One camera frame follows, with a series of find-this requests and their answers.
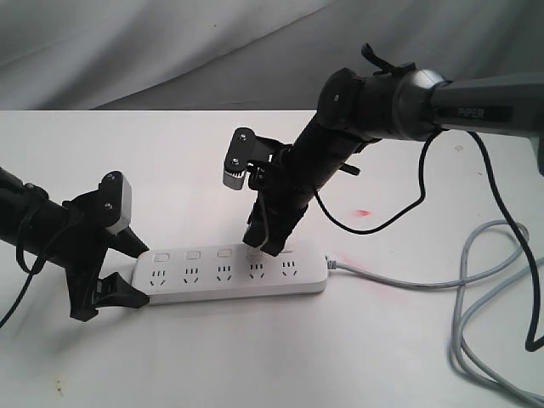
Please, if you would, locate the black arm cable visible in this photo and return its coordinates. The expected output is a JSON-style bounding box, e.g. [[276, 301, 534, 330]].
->
[[312, 127, 544, 352], [0, 186, 86, 329]]

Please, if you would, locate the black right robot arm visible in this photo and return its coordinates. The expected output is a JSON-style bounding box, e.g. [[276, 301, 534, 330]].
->
[[243, 45, 543, 256]]

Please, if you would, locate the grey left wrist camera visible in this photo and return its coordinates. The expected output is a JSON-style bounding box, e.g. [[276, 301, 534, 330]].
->
[[95, 171, 132, 235]]

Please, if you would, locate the grey backdrop cloth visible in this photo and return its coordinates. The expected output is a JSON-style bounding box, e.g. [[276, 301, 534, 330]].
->
[[1, 1, 543, 110]]

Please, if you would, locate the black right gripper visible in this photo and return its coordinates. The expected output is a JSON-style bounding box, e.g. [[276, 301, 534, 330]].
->
[[242, 146, 317, 257]]

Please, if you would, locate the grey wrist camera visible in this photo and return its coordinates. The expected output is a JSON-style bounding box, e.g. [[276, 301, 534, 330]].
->
[[95, 171, 132, 235], [223, 127, 257, 190]]

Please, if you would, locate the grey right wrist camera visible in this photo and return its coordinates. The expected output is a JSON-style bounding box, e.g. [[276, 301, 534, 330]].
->
[[223, 127, 257, 190]]

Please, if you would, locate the white five-outlet power strip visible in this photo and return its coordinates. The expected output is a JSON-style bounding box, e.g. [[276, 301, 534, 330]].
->
[[132, 241, 329, 305]]

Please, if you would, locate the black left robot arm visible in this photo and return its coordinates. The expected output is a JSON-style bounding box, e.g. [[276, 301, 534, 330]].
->
[[1, 170, 150, 322]]

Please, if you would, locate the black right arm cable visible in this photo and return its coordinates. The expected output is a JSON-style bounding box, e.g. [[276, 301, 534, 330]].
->
[[312, 127, 544, 352]]

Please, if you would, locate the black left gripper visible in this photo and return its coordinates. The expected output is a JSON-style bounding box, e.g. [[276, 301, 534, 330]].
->
[[65, 190, 150, 321]]

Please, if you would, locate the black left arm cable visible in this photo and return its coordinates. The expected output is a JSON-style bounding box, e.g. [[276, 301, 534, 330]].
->
[[0, 186, 86, 329]]

